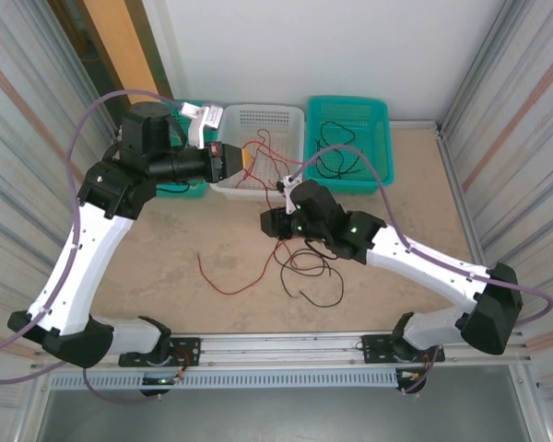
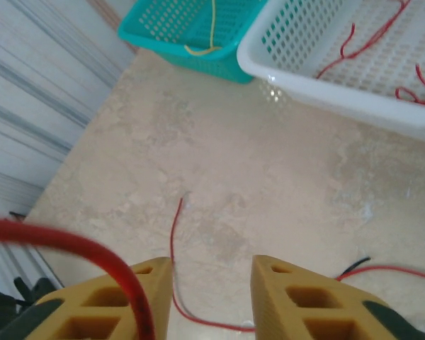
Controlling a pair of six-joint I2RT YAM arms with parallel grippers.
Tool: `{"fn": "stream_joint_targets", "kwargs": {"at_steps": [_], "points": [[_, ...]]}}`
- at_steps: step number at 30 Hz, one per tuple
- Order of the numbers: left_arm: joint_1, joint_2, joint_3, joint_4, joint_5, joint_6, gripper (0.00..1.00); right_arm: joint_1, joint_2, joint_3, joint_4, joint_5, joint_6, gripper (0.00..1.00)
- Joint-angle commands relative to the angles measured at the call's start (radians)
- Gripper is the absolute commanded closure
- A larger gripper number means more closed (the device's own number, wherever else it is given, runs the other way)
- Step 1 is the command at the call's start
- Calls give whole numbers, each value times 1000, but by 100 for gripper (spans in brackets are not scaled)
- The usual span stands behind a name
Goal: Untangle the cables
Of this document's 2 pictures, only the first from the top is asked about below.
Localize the black cable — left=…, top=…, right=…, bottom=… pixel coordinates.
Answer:
left=278, top=247, right=346, bottom=308
left=315, top=119, right=357, bottom=157
left=313, top=145, right=366, bottom=180

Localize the teal plastic basket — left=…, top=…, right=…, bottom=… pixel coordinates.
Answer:
left=302, top=95, right=395, bottom=195
left=155, top=99, right=222, bottom=202

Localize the white plastic basket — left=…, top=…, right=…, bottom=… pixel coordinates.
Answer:
left=209, top=104, right=306, bottom=204

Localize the orange wooden door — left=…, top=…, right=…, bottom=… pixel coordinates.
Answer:
left=48, top=0, right=174, bottom=125

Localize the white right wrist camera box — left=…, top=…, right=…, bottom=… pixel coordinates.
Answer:
left=276, top=173, right=305, bottom=215

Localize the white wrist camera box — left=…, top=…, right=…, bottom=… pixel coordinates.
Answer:
left=276, top=173, right=305, bottom=215
left=180, top=103, right=225, bottom=151

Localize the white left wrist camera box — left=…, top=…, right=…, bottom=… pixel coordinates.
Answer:
left=180, top=103, right=225, bottom=151

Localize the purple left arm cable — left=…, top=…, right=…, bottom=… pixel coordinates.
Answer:
left=0, top=89, right=188, bottom=406

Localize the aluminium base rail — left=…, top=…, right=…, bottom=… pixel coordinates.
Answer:
left=31, top=329, right=534, bottom=370

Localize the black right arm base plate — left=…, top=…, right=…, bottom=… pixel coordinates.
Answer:
left=361, top=332, right=446, bottom=366

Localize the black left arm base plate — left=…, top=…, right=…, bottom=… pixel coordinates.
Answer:
left=118, top=337, right=202, bottom=368

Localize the grey slotted cable duct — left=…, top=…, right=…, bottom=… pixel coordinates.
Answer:
left=48, top=370, right=400, bottom=390

